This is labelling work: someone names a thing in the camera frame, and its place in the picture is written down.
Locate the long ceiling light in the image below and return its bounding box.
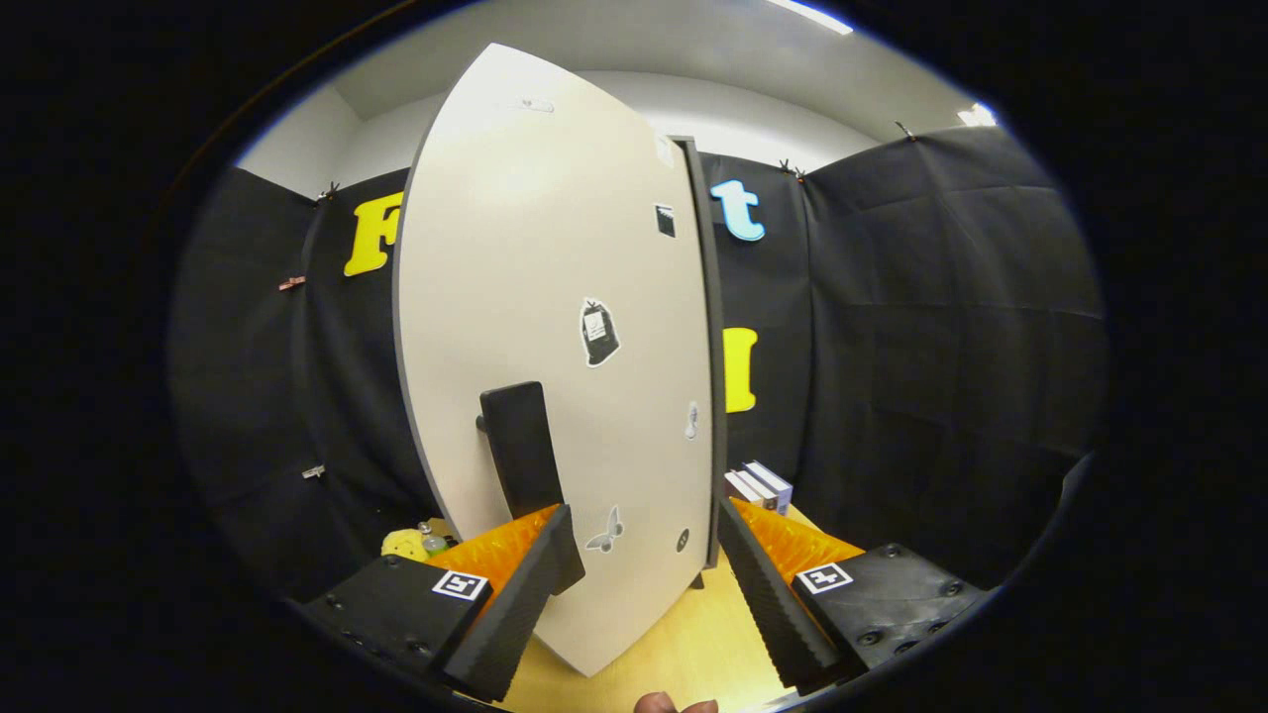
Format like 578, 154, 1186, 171
768, 0, 855, 36

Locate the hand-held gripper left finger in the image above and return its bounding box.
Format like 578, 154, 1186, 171
302, 502, 587, 702

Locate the black door handle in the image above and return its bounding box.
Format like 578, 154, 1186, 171
475, 381, 566, 521

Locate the beige shoe cabinet door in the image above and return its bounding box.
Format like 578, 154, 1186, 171
393, 43, 716, 679

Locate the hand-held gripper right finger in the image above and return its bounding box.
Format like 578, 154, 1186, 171
715, 495, 992, 694

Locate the black backdrop cloth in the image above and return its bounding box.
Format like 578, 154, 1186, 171
168, 124, 1106, 605

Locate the grey shoe cabinet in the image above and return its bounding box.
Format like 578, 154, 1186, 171
674, 136, 731, 570

